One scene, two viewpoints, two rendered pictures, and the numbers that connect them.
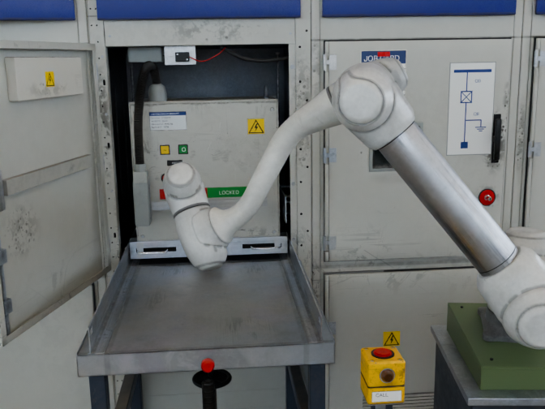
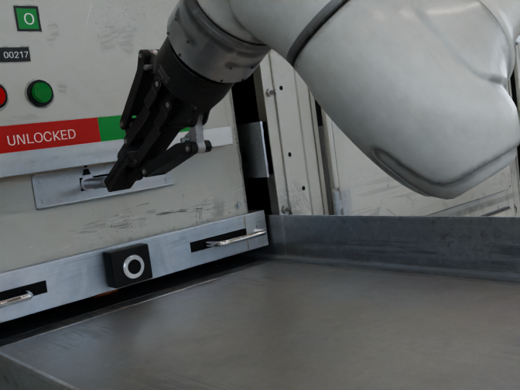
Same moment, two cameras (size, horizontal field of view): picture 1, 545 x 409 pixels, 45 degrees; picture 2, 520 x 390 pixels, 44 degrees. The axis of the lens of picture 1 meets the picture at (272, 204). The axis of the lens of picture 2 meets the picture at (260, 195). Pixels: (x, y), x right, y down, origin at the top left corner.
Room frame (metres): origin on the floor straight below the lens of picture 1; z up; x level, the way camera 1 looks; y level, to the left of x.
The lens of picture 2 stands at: (1.37, 0.58, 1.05)
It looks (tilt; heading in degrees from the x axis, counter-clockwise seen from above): 5 degrees down; 324
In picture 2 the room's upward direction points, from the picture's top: 8 degrees counter-clockwise
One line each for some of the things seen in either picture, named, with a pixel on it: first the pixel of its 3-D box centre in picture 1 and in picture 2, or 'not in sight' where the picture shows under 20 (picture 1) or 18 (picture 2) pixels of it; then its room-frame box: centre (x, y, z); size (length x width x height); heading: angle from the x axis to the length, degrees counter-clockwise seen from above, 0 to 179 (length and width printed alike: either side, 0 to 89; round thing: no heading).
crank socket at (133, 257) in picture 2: not in sight; (129, 265); (2.18, 0.22, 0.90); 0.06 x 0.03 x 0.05; 95
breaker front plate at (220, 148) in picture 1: (206, 174); (93, 83); (2.20, 0.22, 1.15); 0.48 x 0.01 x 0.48; 95
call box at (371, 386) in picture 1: (382, 375); not in sight; (1.33, -0.23, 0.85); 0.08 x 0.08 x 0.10; 5
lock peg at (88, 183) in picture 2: not in sight; (94, 176); (2.18, 0.25, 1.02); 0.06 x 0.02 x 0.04; 5
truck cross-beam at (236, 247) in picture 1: (209, 245); (115, 264); (2.22, 0.22, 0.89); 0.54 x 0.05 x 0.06; 95
